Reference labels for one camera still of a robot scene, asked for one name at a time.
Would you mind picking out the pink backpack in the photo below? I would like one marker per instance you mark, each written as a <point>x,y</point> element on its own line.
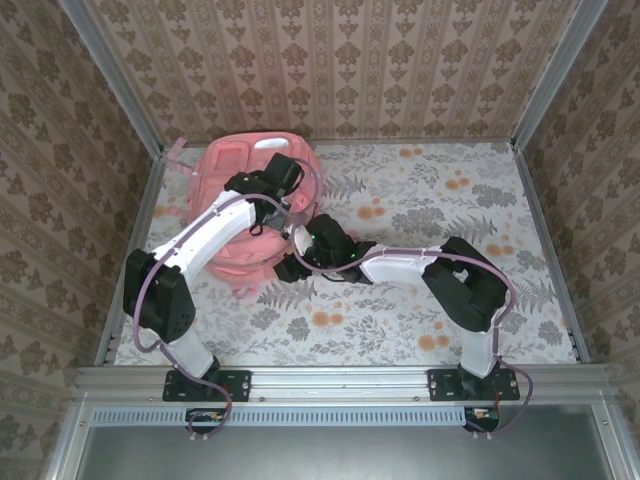
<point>210,170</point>

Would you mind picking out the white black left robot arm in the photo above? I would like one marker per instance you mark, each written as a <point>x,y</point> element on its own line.
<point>225,225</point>

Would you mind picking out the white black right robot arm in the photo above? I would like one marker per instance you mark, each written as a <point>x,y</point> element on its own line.
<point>395,262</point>

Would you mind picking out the grey metal panel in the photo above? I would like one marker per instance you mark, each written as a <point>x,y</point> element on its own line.
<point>340,455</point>

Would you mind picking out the black connector board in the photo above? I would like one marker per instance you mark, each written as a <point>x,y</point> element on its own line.
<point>482,414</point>
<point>200,415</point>

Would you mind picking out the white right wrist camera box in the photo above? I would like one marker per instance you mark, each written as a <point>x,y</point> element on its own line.
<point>301,241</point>

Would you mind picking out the thin aluminium back rail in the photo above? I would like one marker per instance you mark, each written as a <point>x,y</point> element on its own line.
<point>400,143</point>

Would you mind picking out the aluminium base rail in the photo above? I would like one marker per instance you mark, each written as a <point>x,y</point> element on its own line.
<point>340,382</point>

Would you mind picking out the aluminium side rail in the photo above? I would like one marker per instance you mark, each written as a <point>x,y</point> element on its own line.
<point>550,250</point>
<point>145,210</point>

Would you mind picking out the aluminium frame post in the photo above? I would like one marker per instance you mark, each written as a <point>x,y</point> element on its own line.
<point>556,75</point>
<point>117,85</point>

